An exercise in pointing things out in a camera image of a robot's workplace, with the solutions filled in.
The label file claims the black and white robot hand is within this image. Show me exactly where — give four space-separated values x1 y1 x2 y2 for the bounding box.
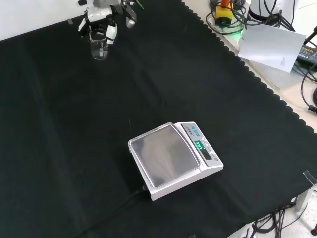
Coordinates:
78 0 138 45

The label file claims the clear glass beaker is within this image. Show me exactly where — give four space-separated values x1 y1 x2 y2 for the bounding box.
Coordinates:
88 29 110 60

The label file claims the white electronic balance steel pan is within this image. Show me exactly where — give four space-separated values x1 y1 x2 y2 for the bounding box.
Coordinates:
127 121 224 202

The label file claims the black bench cloth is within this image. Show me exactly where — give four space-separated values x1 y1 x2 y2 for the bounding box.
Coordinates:
0 0 317 238

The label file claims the yellow stop button box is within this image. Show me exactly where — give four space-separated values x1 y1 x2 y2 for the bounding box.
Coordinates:
214 0 234 27

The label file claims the pale white board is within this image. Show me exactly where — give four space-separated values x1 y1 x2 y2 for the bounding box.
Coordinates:
237 24 307 73

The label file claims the black control box yellow label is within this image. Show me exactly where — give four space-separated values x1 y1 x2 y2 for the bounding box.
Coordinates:
297 44 317 72

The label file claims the black balance power cable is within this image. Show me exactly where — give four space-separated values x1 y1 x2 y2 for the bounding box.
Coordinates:
74 185 148 238

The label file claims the black coiled cable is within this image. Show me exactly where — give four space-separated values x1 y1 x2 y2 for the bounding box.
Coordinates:
300 64 317 113

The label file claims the black cables bundle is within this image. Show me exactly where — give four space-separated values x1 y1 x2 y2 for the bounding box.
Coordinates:
245 198 317 238

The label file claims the metal bench clamp bracket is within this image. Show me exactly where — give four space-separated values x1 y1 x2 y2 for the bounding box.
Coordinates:
296 169 317 216

